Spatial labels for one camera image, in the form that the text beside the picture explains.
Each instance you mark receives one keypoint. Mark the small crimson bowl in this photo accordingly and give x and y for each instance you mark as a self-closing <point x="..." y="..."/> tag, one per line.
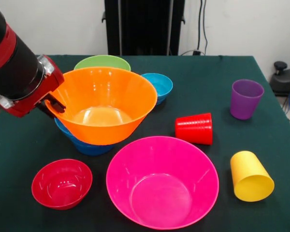
<point x="61" y="184"/>

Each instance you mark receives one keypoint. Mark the dark green tablecloth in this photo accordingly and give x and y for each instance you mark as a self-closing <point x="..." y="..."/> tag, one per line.
<point x="232" y="72"/>

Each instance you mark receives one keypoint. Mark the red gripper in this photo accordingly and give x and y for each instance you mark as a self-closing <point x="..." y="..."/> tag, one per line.
<point x="38" y="94"/>

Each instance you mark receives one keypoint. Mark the black pedestal leg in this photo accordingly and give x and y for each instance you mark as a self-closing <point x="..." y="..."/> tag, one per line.
<point x="285" y="79"/>

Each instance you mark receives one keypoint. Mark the large pink bowl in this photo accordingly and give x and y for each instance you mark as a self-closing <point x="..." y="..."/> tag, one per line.
<point x="162" y="183"/>

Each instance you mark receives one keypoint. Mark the large orange bowl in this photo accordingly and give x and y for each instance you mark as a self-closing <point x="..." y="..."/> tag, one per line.
<point x="104" y="96"/>

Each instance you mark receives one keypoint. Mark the ribbed blue bowl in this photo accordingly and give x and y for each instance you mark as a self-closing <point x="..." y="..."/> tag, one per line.
<point x="91" y="149"/>

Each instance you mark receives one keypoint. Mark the green bowl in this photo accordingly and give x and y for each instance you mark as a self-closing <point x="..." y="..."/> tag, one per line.
<point x="101" y="62"/>

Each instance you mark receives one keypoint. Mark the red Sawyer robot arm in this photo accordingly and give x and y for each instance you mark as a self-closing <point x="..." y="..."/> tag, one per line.
<point x="9" y="62"/>

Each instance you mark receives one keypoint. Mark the small light blue bowl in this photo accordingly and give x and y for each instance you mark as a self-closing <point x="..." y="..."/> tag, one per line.
<point x="163" y="84"/>

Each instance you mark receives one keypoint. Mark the purple cup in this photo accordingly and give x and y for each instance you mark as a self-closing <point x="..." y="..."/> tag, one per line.
<point x="246" y="101"/>

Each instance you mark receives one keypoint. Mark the large blue bowl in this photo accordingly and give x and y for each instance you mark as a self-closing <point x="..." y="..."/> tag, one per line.
<point x="64" y="131"/>

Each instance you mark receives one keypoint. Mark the red cup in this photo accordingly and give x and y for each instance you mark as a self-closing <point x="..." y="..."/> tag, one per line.
<point x="194" y="129"/>

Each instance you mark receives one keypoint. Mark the yellow cup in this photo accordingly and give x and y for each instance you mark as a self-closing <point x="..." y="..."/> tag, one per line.
<point x="251" y="178"/>

